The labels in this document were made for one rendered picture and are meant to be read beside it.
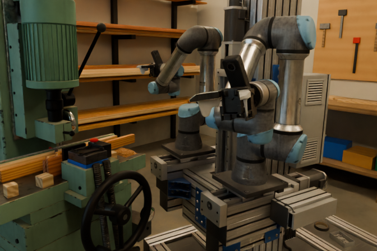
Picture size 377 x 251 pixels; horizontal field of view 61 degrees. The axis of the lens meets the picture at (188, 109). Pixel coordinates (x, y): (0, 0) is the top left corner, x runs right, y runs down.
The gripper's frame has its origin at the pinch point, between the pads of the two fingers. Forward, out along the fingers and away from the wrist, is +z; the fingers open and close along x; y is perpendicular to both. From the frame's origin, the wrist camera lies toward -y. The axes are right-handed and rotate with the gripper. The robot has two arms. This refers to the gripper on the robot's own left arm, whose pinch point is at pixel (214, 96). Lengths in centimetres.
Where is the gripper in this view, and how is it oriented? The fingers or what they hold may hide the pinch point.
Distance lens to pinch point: 71.6
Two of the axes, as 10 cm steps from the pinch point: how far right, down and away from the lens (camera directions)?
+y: 1.0, 9.9, 1.1
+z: -5.5, 1.5, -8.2
